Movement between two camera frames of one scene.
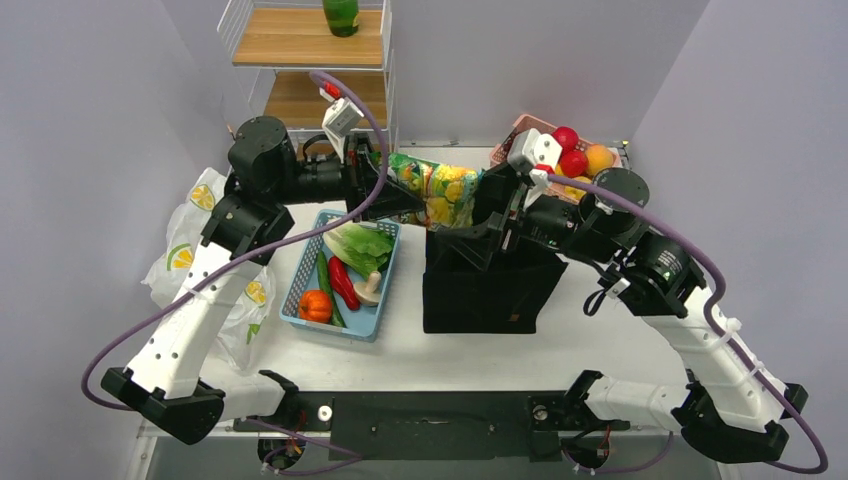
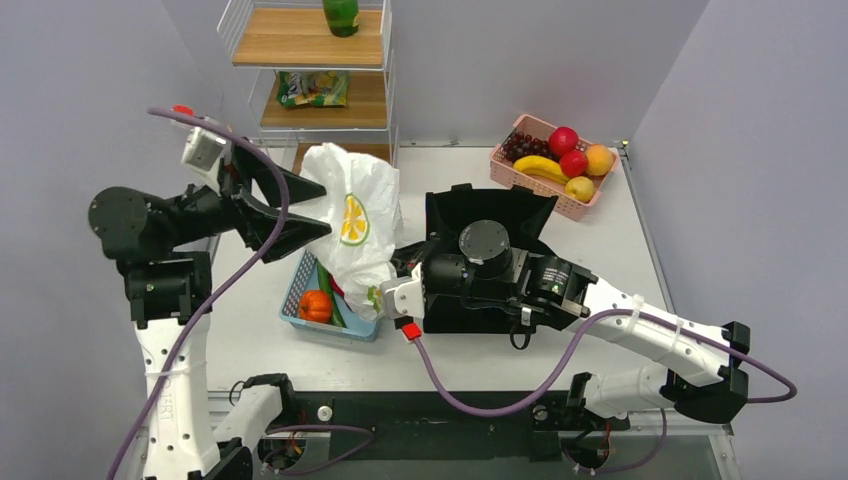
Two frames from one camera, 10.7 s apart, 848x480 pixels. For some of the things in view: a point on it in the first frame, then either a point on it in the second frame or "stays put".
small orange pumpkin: x=315 y=305 stays put
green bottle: x=342 y=16 stays put
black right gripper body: x=517 y=195 → x=447 y=270
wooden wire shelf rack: x=309 y=50 stays put
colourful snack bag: x=449 y=194 → x=313 y=89
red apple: x=566 y=138 stays put
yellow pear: x=575 y=192 stays put
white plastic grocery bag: x=231 y=327 → x=362 y=209
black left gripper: x=365 y=191 → x=257 y=221
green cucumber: x=323 y=268 stays put
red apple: x=573 y=163 stays put
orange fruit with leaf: x=599 y=158 stays put
